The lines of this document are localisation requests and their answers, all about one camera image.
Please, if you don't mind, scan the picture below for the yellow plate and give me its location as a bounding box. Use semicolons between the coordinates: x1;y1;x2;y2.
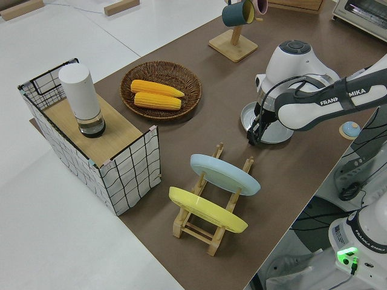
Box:
168;186;250;234

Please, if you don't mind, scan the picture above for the cream toaster oven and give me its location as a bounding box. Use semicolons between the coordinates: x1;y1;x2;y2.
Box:
331;0;387;44

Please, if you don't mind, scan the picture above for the thin blue cable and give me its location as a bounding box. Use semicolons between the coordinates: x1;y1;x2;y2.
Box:
44;0;105;15

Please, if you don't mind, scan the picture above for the black coiled cable bundle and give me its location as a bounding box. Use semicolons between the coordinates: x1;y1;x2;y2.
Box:
338;181;368;203

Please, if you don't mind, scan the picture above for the blue wooden call bell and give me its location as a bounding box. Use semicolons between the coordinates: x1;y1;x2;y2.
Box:
338;120;361;141

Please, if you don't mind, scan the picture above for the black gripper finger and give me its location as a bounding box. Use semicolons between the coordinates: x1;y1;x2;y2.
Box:
246;120;262;148
261;120;275;137

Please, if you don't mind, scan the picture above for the white cylindrical bottle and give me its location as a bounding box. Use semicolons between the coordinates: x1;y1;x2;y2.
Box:
57;64;107;140

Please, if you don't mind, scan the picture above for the brown wicker basket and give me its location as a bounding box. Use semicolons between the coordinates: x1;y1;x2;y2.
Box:
120;60;203;121

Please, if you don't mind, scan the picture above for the wooden block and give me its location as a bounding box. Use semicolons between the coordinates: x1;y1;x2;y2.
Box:
0;0;44;21
103;0;141;16

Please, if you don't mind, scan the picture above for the wooden mug tree stand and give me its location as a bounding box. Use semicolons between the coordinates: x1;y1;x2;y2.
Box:
208;0;259;63

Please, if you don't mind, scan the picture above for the yellow corn cob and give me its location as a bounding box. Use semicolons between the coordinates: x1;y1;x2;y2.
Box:
130;79;186;98
133;91;183;111

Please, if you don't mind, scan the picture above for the wooden drawer cabinet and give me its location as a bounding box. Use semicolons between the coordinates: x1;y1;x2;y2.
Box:
267;0;325;15

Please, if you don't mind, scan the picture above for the dark blue mug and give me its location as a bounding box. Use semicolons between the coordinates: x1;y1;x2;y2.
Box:
221;0;256;28

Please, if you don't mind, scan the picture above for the pink mug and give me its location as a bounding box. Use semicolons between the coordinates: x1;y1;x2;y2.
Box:
252;0;269;16

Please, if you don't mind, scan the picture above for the wooden plate rack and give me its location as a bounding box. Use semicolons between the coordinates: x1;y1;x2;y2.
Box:
172;141;255;257

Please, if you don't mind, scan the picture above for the wooden board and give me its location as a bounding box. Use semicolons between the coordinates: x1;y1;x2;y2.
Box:
42;92;143;161

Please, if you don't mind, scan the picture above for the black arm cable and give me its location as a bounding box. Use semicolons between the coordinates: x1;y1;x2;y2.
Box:
259;75;322;123

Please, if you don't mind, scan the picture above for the light blue plate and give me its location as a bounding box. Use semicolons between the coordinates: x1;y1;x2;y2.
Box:
190;153;262;198

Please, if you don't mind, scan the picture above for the black wire crate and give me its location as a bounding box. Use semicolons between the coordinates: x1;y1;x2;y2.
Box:
17;57;162;218

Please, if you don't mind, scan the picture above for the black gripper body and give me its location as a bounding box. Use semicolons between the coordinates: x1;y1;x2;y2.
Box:
255;101;278;131

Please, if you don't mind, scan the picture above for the gray round plate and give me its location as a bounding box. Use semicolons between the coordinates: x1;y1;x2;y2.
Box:
240;101;295;144

